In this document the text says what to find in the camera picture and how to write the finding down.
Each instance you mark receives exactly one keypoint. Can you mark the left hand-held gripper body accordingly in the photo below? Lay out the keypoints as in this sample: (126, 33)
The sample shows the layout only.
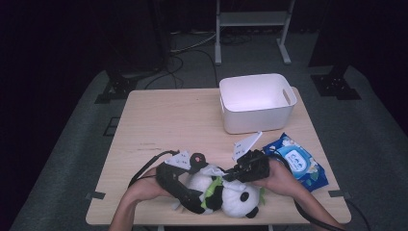
(178, 160)

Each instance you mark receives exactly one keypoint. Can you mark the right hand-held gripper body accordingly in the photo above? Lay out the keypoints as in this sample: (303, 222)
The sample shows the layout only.
(253, 166)

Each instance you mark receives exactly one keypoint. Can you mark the white wet wipe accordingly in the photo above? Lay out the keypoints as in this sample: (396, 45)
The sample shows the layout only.
(235, 185)

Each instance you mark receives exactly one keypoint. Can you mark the panda plush toy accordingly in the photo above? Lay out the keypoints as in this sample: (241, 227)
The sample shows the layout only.
(234, 200)

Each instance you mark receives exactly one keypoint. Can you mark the blue wet wipes pack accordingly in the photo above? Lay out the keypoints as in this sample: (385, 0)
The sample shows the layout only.
(301, 160)

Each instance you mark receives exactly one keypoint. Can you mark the white plastic bin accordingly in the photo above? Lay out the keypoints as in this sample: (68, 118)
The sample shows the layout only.
(256, 96)

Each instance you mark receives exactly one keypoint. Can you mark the person's right hand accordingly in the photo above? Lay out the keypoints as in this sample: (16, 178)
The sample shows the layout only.
(279, 179)

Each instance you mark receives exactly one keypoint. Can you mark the person's left hand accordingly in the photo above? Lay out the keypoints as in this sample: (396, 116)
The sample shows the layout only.
(149, 187)

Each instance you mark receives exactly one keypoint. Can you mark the grey tape strip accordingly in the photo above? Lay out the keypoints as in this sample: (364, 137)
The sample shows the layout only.
(95, 195)
(339, 193)

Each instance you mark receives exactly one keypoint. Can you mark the black stand base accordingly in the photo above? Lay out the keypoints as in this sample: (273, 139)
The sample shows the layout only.
(335, 86)
(117, 89)

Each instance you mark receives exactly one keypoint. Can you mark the white metal stand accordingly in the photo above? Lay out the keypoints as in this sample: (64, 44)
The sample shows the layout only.
(253, 18)

